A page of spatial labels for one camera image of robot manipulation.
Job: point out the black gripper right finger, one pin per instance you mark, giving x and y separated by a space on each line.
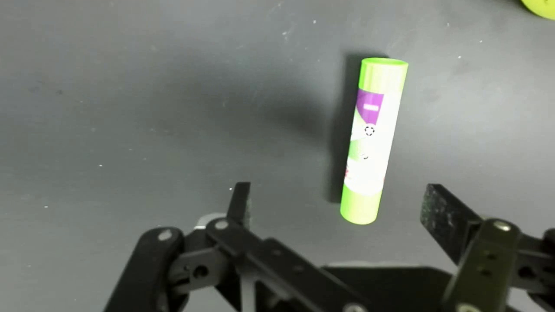
490 260

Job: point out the green glue stick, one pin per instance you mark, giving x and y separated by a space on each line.
369 149

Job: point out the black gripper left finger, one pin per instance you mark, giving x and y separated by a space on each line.
242 253

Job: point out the yellow-green mug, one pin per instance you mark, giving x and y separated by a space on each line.
542 6

